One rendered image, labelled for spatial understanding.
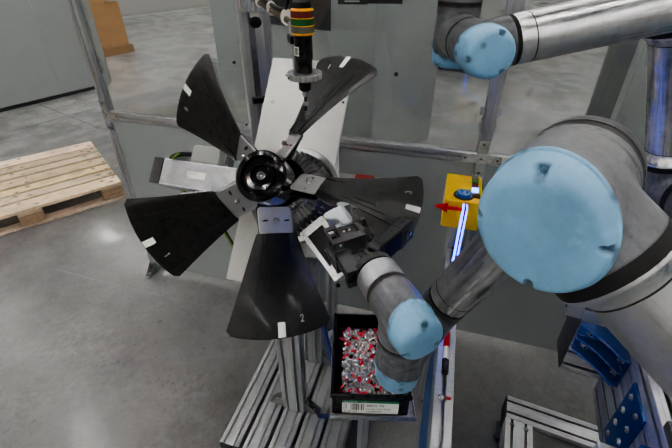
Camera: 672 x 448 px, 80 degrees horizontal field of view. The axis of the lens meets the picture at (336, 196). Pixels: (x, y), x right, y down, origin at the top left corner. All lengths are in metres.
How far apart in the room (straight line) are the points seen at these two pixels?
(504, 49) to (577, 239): 0.35
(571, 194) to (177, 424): 1.82
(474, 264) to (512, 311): 1.44
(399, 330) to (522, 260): 0.25
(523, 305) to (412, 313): 1.47
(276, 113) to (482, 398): 1.48
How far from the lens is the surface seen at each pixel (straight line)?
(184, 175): 1.19
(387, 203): 0.88
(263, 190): 0.90
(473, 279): 0.65
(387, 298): 0.62
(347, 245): 0.72
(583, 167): 0.38
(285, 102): 1.26
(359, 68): 0.96
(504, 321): 2.11
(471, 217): 1.16
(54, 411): 2.24
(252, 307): 0.91
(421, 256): 1.88
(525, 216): 0.38
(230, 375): 2.05
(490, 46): 0.64
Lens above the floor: 1.65
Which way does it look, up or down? 31 degrees down
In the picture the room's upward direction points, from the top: straight up
